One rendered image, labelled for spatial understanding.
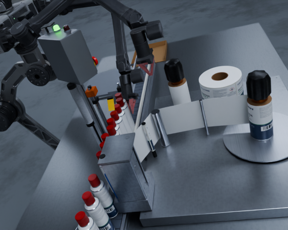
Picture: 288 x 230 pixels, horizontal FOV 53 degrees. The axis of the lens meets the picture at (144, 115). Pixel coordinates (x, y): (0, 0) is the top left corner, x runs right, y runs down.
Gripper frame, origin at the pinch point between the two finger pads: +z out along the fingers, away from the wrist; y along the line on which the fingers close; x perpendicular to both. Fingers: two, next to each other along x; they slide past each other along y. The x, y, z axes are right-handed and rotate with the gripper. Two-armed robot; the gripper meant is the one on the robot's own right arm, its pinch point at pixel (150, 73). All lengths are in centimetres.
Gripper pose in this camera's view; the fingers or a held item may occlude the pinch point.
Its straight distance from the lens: 126.1
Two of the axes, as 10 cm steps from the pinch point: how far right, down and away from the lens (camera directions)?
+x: -9.5, 1.9, 2.4
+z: 2.9, 7.9, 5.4
